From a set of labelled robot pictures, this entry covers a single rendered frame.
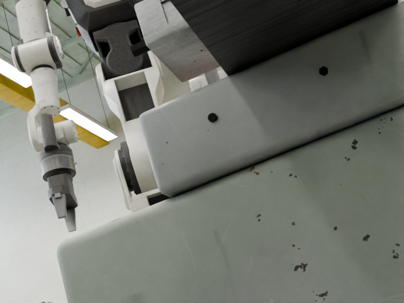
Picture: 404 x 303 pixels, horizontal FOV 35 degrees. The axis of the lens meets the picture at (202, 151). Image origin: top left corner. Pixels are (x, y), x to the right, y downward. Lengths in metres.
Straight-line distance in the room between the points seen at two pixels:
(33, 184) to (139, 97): 10.34
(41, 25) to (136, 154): 0.57
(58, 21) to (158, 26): 9.53
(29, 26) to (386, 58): 1.31
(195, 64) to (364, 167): 0.32
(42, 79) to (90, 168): 9.69
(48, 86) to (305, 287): 1.21
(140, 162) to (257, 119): 0.77
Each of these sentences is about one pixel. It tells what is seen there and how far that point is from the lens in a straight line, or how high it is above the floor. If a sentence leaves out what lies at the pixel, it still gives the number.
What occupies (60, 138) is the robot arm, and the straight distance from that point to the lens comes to 1.72.
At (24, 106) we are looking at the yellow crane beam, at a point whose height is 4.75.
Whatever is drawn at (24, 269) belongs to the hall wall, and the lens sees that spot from 11.85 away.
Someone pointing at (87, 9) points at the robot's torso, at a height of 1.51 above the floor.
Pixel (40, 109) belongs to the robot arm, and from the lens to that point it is 1.78.
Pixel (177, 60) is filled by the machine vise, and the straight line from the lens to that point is 0.93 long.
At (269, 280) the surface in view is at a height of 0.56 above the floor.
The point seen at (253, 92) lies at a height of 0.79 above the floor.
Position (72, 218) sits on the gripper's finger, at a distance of 1.72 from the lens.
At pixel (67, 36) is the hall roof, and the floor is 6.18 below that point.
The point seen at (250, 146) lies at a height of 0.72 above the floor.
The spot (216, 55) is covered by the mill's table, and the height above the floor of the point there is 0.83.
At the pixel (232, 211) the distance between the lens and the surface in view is 0.79.
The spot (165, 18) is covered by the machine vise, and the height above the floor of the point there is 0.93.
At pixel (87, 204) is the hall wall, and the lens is 11.38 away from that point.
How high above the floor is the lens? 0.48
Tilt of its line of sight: 19 degrees up
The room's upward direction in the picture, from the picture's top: 18 degrees counter-clockwise
